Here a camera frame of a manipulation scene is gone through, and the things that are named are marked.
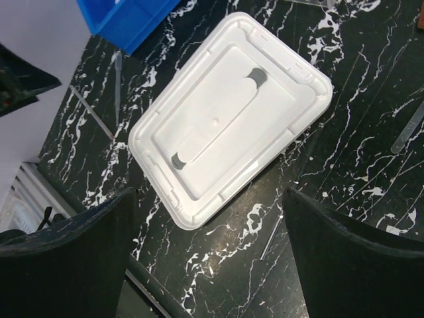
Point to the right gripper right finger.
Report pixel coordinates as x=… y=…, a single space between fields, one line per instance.
x=348 y=268

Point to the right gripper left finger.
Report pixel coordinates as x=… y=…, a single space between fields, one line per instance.
x=74 y=268

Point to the glass thermometer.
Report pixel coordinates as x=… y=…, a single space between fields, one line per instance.
x=91 y=111

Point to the clear plastic pipette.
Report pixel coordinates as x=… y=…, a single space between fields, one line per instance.
x=118 y=68
x=408 y=130

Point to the thin glass rod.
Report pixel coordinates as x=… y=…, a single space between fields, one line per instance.
x=271 y=237

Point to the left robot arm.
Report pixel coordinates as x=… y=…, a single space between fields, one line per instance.
x=21 y=82

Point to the white rectangular lid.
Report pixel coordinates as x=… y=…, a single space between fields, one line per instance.
x=241 y=99

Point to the blue divided plastic bin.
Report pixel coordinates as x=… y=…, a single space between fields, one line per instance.
x=125 y=23

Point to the brown scouring pad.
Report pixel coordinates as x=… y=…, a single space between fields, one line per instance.
x=420 y=22

